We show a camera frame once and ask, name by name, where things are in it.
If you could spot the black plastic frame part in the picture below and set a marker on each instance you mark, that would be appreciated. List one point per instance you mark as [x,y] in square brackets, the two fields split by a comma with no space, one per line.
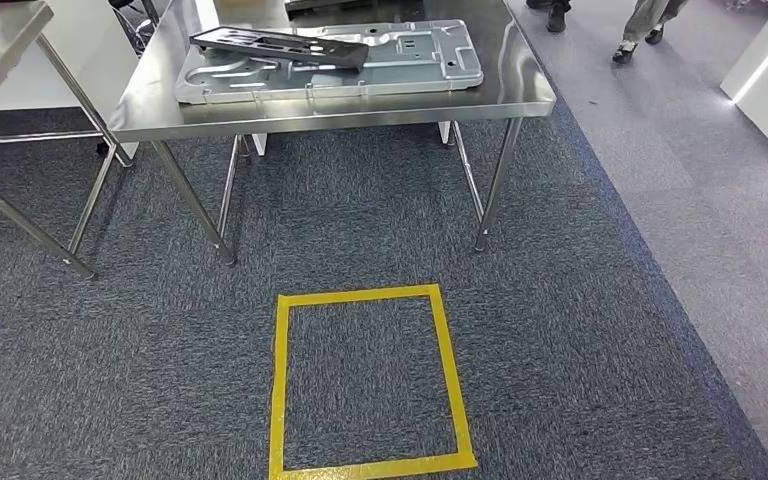
[278,46]

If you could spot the stainless steel workbench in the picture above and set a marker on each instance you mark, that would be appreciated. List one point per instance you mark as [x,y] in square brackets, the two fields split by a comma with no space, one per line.
[331,112]

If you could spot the stamped grey metal plate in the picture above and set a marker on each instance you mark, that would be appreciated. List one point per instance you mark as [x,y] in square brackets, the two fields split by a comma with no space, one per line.
[410,66]

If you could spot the person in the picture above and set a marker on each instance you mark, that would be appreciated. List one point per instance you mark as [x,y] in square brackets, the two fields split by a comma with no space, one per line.
[556,16]
[642,20]

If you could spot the stainless steel table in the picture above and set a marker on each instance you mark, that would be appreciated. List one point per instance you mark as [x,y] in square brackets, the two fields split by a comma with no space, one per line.
[0,40]

